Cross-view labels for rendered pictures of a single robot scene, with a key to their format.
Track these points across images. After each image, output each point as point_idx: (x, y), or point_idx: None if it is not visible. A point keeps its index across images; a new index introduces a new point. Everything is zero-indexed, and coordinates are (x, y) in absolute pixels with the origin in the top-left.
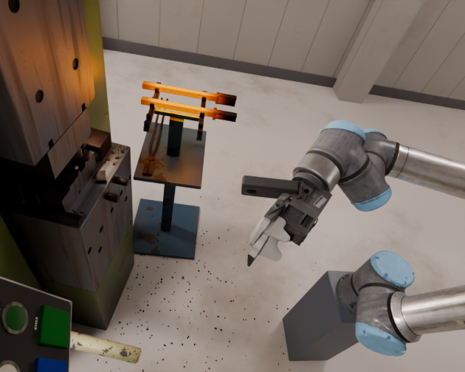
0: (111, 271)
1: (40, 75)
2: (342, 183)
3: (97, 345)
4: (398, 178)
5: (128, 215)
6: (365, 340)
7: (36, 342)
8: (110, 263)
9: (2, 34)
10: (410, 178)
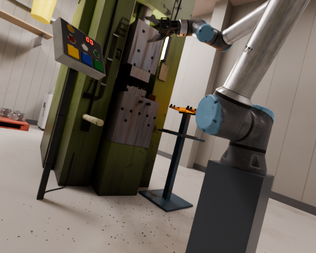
0: (123, 150)
1: (141, 47)
2: (192, 29)
3: (95, 117)
4: (226, 35)
5: (146, 138)
6: (198, 115)
7: (93, 58)
8: (125, 144)
9: (138, 32)
10: (229, 30)
